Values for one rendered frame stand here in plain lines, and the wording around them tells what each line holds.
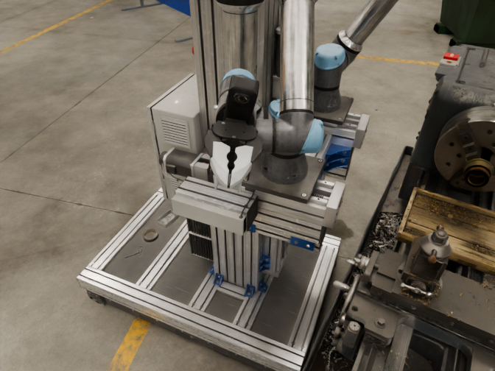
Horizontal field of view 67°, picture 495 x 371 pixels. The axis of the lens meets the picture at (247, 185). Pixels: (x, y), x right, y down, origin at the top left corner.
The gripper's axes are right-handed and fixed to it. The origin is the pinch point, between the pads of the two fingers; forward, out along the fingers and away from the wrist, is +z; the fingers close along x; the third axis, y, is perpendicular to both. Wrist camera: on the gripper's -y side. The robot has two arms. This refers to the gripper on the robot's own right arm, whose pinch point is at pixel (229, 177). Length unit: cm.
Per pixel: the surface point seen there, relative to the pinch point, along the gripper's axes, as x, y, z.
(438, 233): -57, 32, -28
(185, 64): 68, 169, -429
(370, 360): -47, 66, -9
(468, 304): -73, 51, -20
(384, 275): -52, 55, -30
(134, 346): 35, 165, -53
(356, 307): -44, 62, -23
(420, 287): -58, 49, -23
